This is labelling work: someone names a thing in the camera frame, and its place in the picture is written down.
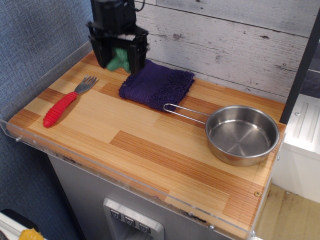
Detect stainless steel pan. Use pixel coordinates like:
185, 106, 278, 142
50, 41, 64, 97
163, 103, 280, 167

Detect grey cabinet front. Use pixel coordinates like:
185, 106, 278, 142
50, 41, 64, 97
47, 153, 241, 240

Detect red handled fork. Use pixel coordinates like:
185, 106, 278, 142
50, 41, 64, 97
43, 75, 97, 128

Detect black right vertical post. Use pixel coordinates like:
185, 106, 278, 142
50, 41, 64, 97
279, 10, 320, 124

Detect purple folded towel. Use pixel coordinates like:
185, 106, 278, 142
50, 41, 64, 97
118, 59, 195, 111

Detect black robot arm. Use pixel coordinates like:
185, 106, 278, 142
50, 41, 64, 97
87, 0, 149, 75

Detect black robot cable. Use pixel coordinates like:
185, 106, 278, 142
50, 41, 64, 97
133, 0, 146, 12

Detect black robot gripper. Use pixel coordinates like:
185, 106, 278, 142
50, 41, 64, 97
87, 0, 149, 75

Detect black vertical post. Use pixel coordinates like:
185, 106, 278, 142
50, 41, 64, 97
90, 0, 96, 20
279, 10, 320, 124

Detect silver dispenser panel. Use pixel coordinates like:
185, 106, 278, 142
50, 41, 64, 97
103, 198, 165, 240

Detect clear acrylic table guard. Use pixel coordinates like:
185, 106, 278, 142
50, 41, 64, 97
0, 35, 290, 240

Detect black left vertical post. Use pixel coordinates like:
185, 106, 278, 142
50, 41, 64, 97
90, 0, 96, 20

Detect green toy broccoli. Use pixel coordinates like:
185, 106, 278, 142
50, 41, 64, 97
106, 47, 131, 73

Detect white ridged appliance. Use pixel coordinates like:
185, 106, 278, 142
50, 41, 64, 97
272, 94, 320, 203

